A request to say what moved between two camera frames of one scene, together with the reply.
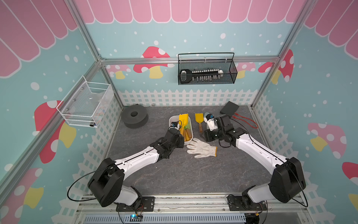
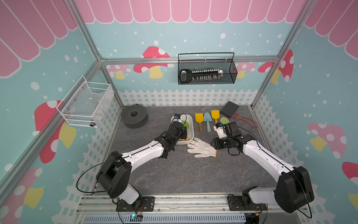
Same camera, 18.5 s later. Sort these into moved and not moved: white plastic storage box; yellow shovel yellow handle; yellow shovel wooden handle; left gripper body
Moved: yellow shovel yellow handle
Not moved: yellow shovel wooden handle; white plastic storage box; left gripper body
